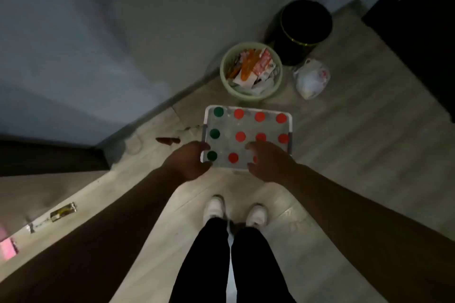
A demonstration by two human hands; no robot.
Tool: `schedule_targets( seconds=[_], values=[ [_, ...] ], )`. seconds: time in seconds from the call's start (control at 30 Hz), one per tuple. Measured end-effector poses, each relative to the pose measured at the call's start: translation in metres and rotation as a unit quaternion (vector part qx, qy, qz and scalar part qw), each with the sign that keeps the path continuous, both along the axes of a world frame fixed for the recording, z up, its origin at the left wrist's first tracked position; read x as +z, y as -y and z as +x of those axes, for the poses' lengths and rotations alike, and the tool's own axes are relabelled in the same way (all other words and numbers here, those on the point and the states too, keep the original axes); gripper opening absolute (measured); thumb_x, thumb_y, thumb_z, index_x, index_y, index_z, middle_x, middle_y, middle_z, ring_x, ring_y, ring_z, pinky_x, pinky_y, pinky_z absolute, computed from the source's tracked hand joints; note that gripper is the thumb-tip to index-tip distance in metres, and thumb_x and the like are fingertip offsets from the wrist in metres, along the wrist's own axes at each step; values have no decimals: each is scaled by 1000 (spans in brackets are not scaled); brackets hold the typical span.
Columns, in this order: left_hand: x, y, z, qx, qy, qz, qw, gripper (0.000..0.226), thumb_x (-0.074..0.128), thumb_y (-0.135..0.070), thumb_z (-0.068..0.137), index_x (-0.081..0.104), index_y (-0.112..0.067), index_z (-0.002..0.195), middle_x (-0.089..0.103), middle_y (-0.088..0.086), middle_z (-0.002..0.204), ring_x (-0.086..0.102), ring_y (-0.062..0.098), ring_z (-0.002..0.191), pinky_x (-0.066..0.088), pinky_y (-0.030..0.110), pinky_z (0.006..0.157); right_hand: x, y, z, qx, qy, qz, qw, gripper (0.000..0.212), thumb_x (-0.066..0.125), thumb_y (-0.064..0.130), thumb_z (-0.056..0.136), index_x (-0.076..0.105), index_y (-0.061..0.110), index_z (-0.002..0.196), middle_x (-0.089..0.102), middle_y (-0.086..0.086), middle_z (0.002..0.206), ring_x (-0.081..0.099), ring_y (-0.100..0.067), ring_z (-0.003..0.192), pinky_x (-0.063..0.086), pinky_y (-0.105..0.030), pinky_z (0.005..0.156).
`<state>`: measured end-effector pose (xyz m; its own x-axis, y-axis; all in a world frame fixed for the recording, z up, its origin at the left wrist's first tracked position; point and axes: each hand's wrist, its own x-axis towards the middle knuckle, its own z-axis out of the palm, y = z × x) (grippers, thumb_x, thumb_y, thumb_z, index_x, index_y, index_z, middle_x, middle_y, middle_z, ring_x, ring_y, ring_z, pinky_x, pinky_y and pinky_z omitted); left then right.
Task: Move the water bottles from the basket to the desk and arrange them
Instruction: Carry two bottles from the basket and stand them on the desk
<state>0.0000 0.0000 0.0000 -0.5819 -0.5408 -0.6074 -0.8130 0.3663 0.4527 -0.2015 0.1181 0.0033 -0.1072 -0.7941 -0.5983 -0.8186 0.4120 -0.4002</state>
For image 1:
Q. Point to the person's right forearm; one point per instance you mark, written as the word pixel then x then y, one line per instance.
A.
pixel 373 242

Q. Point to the pile of crumpled wrappers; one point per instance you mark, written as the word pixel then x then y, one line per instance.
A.
pixel 249 72

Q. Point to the black round trash can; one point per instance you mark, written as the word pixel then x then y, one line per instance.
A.
pixel 305 29

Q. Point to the dark wood wardrobe unit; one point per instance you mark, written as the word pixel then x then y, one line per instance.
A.
pixel 35 157

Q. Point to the pink paper note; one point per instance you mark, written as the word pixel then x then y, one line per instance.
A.
pixel 7 249

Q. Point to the white plastic basket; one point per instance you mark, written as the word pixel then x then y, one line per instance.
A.
pixel 227 125

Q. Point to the white tied plastic bag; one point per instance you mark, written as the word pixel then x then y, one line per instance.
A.
pixel 311 79

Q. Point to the person's white shoe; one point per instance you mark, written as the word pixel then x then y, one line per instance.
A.
pixel 256 215
pixel 214 208

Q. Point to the person's right hand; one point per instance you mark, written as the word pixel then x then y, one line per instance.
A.
pixel 272 164

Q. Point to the person's left forearm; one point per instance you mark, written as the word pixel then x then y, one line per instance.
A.
pixel 89 242

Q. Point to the person's left hand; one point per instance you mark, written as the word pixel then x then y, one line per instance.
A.
pixel 186 162

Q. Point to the group of bottles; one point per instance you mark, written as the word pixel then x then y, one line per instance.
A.
pixel 240 136

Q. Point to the person's right white shoe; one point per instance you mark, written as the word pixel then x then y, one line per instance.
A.
pixel 256 215

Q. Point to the pale green waste bin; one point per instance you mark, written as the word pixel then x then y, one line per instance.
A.
pixel 249 97

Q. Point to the person's right black trouser leg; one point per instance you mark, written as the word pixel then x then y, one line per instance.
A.
pixel 259 267

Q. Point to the person's left white shoe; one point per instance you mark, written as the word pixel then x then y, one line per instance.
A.
pixel 214 208

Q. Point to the small yellow black wrapper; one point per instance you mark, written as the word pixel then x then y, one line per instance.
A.
pixel 62 212

